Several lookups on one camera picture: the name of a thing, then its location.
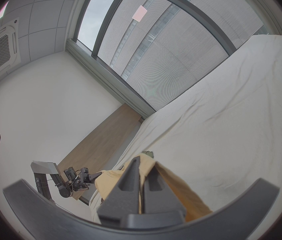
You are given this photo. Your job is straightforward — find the window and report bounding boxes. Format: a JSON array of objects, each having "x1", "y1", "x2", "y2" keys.
[{"x1": 67, "y1": 0, "x2": 269, "y2": 117}]

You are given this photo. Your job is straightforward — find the bed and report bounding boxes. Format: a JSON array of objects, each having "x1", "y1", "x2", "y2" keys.
[{"x1": 57, "y1": 34, "x2": 282, "y2": 225}]

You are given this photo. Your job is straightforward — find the tan shorts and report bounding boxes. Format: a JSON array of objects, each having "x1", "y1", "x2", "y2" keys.
[{"x1": 95, "y1": 153, "x2": 213, "y2": 222}]

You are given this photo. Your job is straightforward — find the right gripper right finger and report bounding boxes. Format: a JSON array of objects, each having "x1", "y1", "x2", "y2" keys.
[{"x1": 141, "y1": 161, "x2": 187, "y2": 222}]

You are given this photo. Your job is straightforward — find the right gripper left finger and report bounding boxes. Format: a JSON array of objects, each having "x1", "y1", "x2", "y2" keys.
[{"x1": 98, "y1": 156, "x2": 141, "y2": 228}]

